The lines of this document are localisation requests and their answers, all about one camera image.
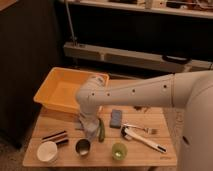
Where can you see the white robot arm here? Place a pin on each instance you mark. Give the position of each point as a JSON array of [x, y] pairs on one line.
[[192, 91]]

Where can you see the dark stick lower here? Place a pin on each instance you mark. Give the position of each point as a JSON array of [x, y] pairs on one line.
[[62, 141]]

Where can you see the green chili pepper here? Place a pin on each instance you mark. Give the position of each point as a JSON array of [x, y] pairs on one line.
[[101, 131]]

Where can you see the small metal cup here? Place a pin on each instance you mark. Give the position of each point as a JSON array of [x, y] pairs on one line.
[[82, 147]]

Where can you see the yellow plastic bin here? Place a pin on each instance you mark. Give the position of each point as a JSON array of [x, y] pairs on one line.
[[57, 91]]

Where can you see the white bowl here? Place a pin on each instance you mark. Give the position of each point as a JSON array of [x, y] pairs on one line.
[[47, 152]]

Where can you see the white handled kitchen tool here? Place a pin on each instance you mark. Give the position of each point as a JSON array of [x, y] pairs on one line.
[[126, 132]]

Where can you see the blue sponge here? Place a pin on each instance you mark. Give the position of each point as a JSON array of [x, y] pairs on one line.
[[116, 118]]

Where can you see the grey cloth towel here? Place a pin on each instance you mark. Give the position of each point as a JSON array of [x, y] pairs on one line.
[[90, 127]]

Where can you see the green plastic cup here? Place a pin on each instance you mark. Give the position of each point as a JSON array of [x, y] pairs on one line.
[[119, 151]]

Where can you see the grey metal rail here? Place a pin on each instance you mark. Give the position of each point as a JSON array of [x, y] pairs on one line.
[[132, 58]]

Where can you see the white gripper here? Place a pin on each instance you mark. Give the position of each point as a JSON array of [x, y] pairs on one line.
[[88, 118]]

